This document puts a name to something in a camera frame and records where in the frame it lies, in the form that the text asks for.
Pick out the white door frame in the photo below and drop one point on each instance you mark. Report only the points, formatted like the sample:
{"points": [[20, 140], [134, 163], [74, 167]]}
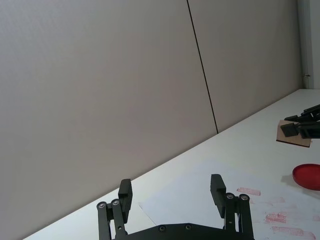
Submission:
{"points": [[306, 37]]}

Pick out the red round ink pad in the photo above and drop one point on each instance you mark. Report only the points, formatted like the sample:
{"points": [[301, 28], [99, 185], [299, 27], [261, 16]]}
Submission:
{"points": [[307, 176]]}

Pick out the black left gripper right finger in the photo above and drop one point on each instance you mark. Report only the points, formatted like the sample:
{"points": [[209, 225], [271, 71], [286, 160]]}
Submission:
{"points": [[218, 197]]}

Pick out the white paper sheet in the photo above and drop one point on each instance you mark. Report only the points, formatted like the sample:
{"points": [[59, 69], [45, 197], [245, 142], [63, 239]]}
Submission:
{"points": [[190, 200]]}

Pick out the small metal hinge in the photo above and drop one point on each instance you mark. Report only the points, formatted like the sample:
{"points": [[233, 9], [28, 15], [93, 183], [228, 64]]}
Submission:
{"points": [[305, 75]]}

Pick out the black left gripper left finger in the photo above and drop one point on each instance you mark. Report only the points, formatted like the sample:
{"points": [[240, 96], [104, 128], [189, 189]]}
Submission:
{"points": [[123, 197]]}

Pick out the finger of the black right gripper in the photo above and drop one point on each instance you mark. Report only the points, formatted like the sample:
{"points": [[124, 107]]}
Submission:
{"points": [[306, 113], [310, 131]]}

